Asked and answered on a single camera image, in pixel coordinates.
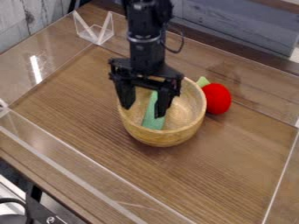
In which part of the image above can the clear acrylic tray wall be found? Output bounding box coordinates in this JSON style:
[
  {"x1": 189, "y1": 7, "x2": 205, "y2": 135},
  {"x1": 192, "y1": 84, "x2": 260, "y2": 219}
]
[{"x1": 0, "y1": 99, "x2": 194, "y2": 224}]

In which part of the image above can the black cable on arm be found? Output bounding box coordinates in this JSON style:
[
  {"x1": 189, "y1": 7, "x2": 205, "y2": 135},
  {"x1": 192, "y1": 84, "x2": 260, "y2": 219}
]
[{"x1": 162, "y1": 24, "x2": 185, "y2": 54}]

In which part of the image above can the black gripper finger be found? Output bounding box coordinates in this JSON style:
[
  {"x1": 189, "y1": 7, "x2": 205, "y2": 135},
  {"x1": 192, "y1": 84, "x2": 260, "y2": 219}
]
[
  {"x1": 153, "y1": 86, "x2": 174, "y2": 118},
  {"x1": 114, "y1": 80, "x2": 136, "y2": 109}
]

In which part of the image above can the green rectangular block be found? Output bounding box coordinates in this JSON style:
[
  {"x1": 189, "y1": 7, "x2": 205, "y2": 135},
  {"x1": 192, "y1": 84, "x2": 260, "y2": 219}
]
[{"x1": 141, "y1": 91, "x2": 165, "y2": 130}]

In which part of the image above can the black chair armrest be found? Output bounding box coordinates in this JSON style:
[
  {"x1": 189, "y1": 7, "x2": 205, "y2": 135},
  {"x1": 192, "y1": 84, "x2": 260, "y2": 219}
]
[{"x1": 0, "y1": 198, "x2": 35, "y2": 224}]

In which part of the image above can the red toy apple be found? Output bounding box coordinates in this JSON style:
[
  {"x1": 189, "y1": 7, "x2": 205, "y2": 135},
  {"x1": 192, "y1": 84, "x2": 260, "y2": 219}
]
[{"x1": 196, "y1": 76, "x2": 232, "y2": 115}]

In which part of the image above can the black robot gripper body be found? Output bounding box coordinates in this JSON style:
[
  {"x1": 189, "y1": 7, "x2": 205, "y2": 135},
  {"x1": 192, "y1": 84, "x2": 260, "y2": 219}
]
[{"x1": 108, "y1": 58, "x2": 182, "y2": 96}]

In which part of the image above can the brown wooden bowl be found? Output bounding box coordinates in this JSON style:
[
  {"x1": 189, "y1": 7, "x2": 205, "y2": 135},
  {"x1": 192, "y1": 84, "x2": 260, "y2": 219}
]
[{"x1": 116, "y1": 78, "x2": 206, "y2": 147}]

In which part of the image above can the grey sofa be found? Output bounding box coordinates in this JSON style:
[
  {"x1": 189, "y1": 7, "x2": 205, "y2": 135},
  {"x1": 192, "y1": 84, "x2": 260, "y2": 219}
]
[{"x1": 172, "y1": 0, "x2": 299, "y2": 57}]

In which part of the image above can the clear acrylic corner bracket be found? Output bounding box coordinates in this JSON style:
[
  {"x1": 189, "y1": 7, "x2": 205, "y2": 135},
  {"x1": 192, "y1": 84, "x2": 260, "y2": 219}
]
[{"x1": 71, "y1": 11, "x2": 114, "y2": 46}]

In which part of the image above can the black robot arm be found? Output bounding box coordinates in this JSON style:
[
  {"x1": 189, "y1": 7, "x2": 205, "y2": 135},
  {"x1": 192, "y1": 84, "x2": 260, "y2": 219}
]
[{"x1": 108, "y1": 0, "x2": 184, "y2": 117}]

